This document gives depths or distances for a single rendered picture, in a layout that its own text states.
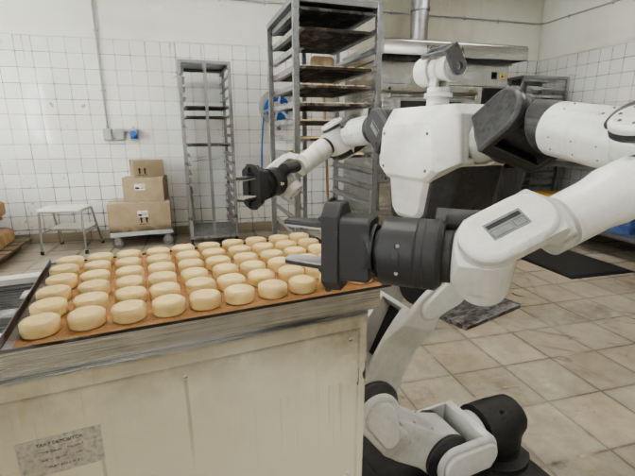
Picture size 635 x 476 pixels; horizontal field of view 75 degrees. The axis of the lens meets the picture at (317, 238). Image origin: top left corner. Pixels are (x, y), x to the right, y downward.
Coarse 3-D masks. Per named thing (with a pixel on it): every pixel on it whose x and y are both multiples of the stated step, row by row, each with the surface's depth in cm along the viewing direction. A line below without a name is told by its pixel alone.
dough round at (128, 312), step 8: (120, 304) 63; (128, 304) 63; (136, 304) 63; (144, 304) 63; (112, 312) 60; (120, 312) 60; (128, 312) 60; (136, 312) 61; (144, 312) 62; (112, 320) 61; (120, 320) 60; (128, 320) 60; (136, 320) 61
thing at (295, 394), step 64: (320, 320) 76; (0, 384) 57; (64, 384) 60; (128, 384) 64; (192, 384) 68; (256, 384) 73; (320, 384) 79; (0, 448) 58; (64, 448) 62; (128, 448) 66; (192, 448) 71; (256, 448) 76; (320, 448) 82
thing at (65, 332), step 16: (144, 256) 94; (80, 272) 83; (112, 272) 83; (176, 272) 83; (208, 272) 83; (240, 272) 83; (304, 272) 83; (112, 288) 74; (256, 288) 74; (288, 288) 74; (320, 288) 74; (352, 288) 74; (112, 304) 67; (224, 304) 67; (256, 304) 67; (64, 320) 62; (144, 320) 62; (160, 320) 62; (48, 336) 57; (64, 336) 57
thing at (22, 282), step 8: (40, 272) 84; (0, 280) 79; (8, 280) 80; (16, 280) 80; (24, 280) 81; (32, 280) 81; (0, 288) 80; (8, 288) 80; (16, 288) 81; (24, 288) 81; (0, 296) 80; (8, 296) 80; (16, 296) 81; (0, 304) 80; (8, 304) 81; (16, 304) 81
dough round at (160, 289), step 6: (162, 282) 72; (168, 282) 72; (174, 282) 72; (150, 288) 69; (156, 288) 69; (162, 288) 69; (168, 288) 69; (174, 288) 69; (150, 294) 68; (156, 294) 68; (162, 294) 68; (168, 294) 68
